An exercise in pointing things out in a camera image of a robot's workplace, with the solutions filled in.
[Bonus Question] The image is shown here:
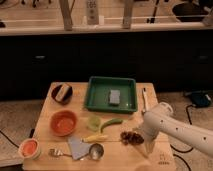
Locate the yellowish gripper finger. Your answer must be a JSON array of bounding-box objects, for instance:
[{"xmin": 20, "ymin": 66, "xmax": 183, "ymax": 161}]
[{"xmin": 145, "ymin": 141, "xmax": 155, "ymax": 155}]

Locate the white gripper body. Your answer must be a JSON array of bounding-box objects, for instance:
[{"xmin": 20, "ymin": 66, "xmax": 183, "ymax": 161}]
[{"xmin": 134, "ymin": 113, "xmax": 165, "ymax": 142}]

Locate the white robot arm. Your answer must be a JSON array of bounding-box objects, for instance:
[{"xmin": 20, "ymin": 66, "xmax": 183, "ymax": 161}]
[{"xmin": 134, "ymin": 102, "xmax": 213, "ymax": 158}]

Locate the dark bowl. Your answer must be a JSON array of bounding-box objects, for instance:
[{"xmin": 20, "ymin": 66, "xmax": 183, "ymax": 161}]
[{"xmin": 51, "ymin": 83, "xmax": 73, "ymax": 105}]

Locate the red bowl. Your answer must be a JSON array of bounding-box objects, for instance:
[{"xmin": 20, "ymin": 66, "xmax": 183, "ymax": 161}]
[{"xmin": 50, "ymin": 110, "xmax": 78, "ymax": 137}]

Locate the beige block in bowl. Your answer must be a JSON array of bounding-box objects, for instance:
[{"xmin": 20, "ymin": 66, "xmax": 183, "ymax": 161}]
[{"xmin": 55, "ymin": 84, "xmax": 70, "ymax": 101}]

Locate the purple grape bunch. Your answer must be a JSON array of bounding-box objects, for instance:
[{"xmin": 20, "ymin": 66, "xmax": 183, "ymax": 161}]
[{"xmin": 120, "ymin": 131, "xmax": 144, "ymax": 145}]

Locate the green pepper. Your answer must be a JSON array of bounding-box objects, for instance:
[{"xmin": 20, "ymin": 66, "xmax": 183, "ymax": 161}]
[{"xmin": 100, "ymin": 118, "xmax": 123, "ymax": 133}]

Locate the blue sponge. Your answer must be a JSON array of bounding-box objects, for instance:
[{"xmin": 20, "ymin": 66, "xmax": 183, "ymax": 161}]
[{"xmin": 109, "ymin": 90, "xmax": 120, "ymax": 105}]

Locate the green plastic tray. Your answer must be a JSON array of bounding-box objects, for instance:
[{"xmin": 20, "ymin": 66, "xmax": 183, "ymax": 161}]
[{"xmin": 84, "ymin": 76, "xmax": 138, "ymax": 114}]

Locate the metal measuring cup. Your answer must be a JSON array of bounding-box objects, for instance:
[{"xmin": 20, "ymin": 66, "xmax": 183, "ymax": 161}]
[{"xmin": 83, "ymin": 143, "xmax": 104, "ymax": 160}]

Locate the dark blue device on floor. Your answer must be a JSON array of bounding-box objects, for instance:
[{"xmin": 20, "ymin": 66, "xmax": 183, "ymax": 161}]
[{"xmin": 185, "ymin": 91, "xmax": 212, "ymax": 108}]

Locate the light green cup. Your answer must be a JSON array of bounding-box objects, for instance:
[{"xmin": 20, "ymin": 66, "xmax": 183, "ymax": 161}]
[{"xmin": 87, "ymin": 115, "xmax": 101, "ymax": 132}]

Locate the blue cloth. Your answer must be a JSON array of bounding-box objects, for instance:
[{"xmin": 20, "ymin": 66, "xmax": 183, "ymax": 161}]
[{"xmin": 68, "ymin": 136, "xmax": 90, "ymax": 160}]

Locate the silver fork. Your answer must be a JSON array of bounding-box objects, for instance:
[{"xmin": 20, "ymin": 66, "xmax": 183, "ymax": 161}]
[{"xmin": 48, "ymin": 148, "xmax": 70, "ymax": 157}]

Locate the orange cup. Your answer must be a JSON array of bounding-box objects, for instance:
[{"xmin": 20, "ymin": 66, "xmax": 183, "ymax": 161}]
[{"xmin": 18, "ymin": 138, "xmax": 41, "ymax": 160}]

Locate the black cable right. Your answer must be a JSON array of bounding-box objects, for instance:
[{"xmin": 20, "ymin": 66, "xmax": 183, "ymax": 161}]
[{"xmin": 170, "ymin": 103, "xmax": 201, "ymax": 171}]

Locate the black cable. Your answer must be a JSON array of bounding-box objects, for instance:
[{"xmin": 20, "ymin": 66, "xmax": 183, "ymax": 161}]
[
  {"xmin": 170, "ymin": 103, "xmax": 201, "ymax": 171},
  {"xmin": 0, "ymin": 127, "xmax": 36, "ymax": 149}
]

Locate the black cable left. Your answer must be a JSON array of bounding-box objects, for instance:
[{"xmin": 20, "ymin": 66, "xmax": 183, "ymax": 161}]
[{"xmin": 0, "ymin": 127, "xmax": 36, "ymax": 149}]

